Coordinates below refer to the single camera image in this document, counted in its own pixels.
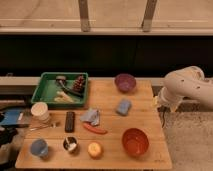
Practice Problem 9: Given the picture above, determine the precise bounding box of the yellow red apple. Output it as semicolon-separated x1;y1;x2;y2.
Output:
88;142;102;158

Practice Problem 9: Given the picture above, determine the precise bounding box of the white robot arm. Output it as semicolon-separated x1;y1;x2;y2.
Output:
156;66;213;111

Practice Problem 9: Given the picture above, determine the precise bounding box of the small metal cup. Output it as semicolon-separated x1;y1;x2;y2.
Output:
63;137;78;153

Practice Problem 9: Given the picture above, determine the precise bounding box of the white paper cup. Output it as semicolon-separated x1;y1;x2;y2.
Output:
31;102;50;122

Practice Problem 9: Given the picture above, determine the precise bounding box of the blue plastic cup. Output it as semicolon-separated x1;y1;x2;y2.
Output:
30;139;48;157

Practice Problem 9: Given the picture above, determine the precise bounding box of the purple bowl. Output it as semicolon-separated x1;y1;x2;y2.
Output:
114;73;136;93

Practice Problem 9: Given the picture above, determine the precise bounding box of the brown pine cone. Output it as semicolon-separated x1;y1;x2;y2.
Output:
73;75;85;92

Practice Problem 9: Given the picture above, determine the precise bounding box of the blue sponge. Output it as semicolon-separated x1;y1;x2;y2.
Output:
116;99;132;116

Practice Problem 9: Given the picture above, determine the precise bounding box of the crumpled grey blue cloth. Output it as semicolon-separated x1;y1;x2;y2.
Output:
80;108;100;126

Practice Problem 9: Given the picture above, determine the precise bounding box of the wooden cutting board table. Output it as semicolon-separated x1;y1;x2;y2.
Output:
16;79;172;170

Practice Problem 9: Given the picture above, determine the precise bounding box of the red chili pepper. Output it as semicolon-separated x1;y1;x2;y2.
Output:
83;122;107;134

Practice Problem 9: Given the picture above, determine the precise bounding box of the pale yellow banana toy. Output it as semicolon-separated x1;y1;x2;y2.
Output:
54;91;74;103

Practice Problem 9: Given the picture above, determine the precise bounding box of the green plastic tray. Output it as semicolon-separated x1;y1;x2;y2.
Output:
31;72;88;109

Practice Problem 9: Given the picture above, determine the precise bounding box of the black remote control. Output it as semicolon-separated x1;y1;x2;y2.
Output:
65;111;75;133

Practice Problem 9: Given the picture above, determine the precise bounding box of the orange bowl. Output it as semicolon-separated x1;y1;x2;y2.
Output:
122;128;149;157

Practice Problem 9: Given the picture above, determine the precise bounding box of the metal spoon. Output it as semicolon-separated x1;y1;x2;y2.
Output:
29;122;60;131

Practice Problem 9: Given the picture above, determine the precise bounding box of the blue box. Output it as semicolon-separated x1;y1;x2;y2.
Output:
0;109;24;126

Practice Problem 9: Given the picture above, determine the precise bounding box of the black handled brush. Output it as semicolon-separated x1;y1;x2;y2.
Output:
56;75;82;97

